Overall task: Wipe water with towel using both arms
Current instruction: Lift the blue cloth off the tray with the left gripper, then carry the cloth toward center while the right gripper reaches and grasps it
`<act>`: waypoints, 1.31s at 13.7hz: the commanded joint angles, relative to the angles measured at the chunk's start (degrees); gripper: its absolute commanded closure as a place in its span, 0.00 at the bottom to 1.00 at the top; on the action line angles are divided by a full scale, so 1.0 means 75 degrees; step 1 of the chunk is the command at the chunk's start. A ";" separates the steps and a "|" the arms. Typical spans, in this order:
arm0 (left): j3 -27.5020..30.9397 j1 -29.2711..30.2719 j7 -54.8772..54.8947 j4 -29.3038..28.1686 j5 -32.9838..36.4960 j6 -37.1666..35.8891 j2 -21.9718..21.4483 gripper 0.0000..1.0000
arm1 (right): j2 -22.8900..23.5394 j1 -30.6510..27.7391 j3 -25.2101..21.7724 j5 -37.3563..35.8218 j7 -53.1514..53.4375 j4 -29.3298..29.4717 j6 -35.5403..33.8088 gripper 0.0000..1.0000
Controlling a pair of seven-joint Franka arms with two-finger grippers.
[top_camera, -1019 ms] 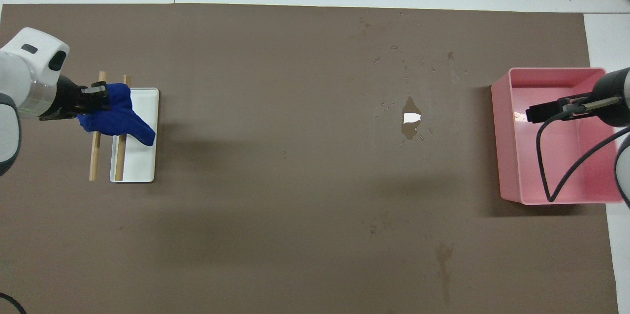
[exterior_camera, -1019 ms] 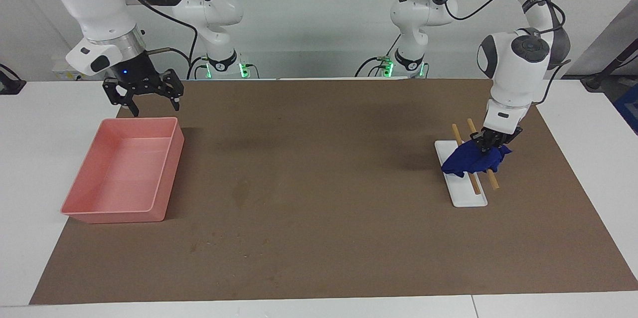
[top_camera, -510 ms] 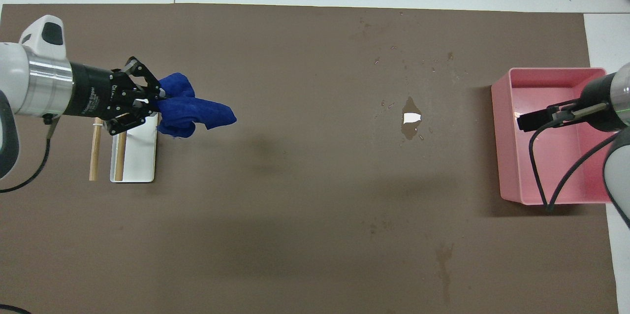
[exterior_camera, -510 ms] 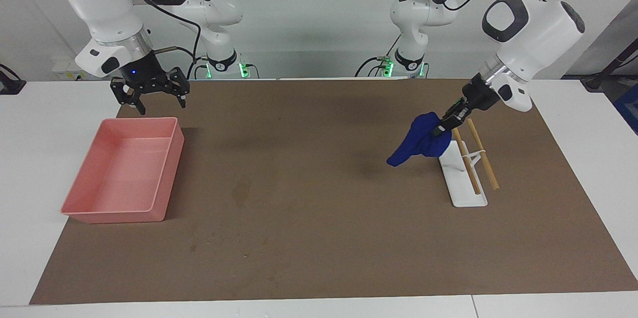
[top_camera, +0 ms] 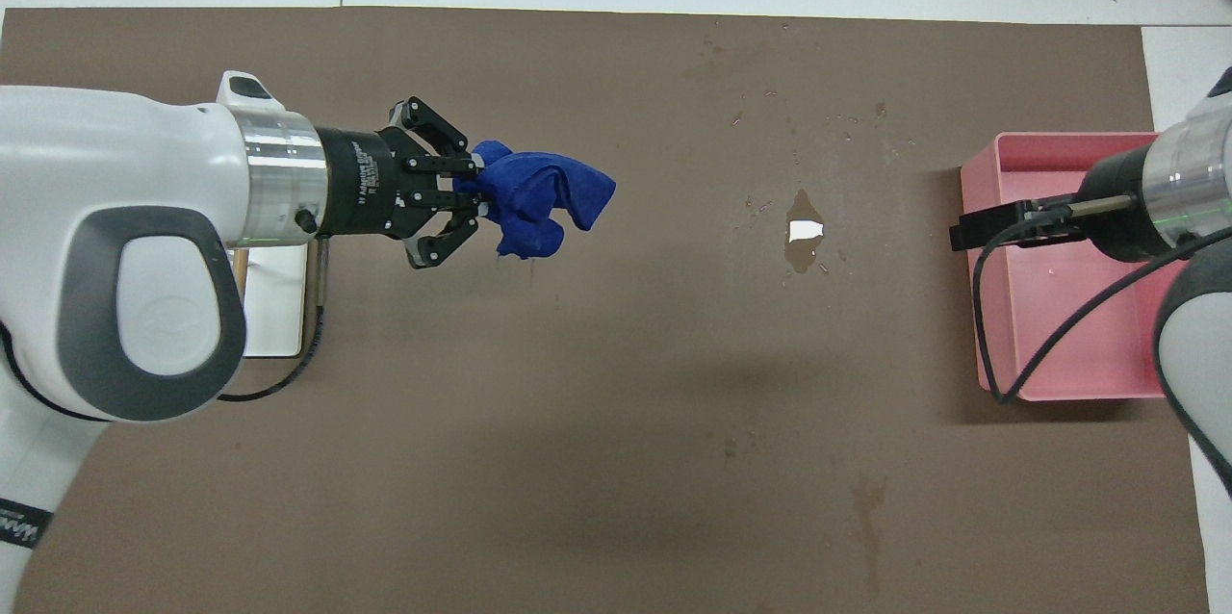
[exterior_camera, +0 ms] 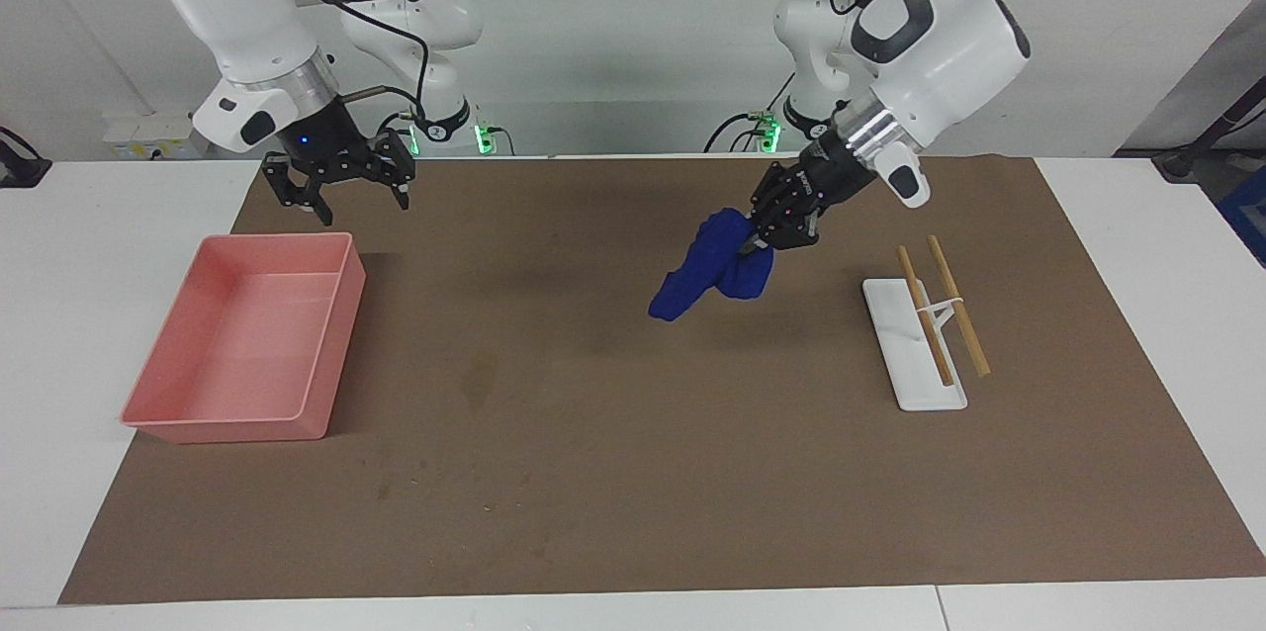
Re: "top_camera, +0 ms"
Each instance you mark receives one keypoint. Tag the blue towel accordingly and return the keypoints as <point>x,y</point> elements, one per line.
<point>539,191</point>

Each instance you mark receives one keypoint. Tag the water puddle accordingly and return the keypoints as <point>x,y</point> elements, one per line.
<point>804,231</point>

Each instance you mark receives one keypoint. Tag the brown table mat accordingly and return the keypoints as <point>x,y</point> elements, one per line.
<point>626,402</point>

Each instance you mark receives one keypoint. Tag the white rack base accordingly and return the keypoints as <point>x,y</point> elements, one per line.
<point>279,306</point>

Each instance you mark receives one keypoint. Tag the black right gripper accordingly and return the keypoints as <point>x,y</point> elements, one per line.
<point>1116,205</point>

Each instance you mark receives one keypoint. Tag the pink plastic bin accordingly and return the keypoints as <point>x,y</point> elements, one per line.
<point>1059,306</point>

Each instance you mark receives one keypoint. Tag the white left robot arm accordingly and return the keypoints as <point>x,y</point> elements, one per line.
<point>96,162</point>

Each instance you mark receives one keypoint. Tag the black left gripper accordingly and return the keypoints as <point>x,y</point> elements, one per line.
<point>361,181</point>

